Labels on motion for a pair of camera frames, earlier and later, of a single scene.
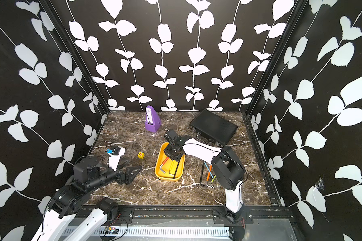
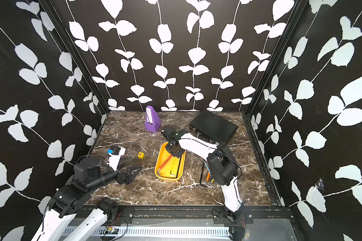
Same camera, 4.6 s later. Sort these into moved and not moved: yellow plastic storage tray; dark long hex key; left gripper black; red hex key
Moved: red hex key
Not moved: left gripper black; dark long hex key; yellow plastic storage tray
